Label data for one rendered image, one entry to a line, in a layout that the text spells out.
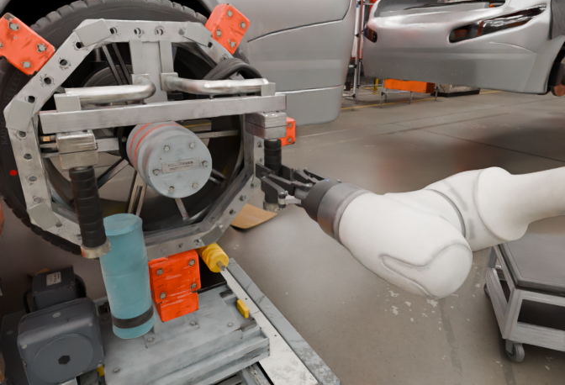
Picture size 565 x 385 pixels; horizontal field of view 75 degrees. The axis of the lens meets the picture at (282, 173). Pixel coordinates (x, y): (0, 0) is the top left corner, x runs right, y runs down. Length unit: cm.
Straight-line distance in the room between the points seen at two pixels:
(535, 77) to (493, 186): 268
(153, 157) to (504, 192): 57
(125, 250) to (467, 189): 61
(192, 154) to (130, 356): 71
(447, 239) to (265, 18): 116
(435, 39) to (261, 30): 196
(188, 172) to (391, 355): 109
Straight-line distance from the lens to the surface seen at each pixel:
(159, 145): 72
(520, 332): 162
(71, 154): 63
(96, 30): 83
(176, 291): 103
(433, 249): 45
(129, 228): 79
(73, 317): 117
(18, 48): 83
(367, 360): 153
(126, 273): 82
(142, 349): 128
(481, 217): 55
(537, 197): 53
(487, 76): 312
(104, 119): 65
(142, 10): 94
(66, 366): 120
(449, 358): 162
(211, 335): 127
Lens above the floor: 107
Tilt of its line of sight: 19 degrees down
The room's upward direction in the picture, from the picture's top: straight up
